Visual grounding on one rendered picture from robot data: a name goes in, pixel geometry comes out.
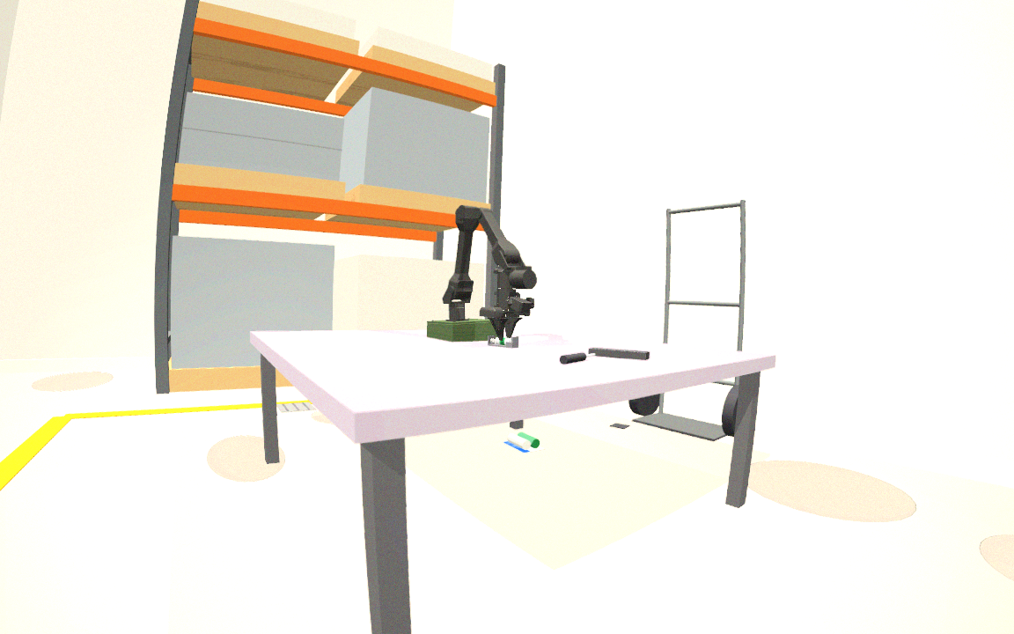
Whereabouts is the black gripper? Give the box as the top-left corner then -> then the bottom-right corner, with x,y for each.
479,289 -> 531,341

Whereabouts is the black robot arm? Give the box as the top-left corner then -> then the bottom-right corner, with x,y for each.
442,205 -> 537,321

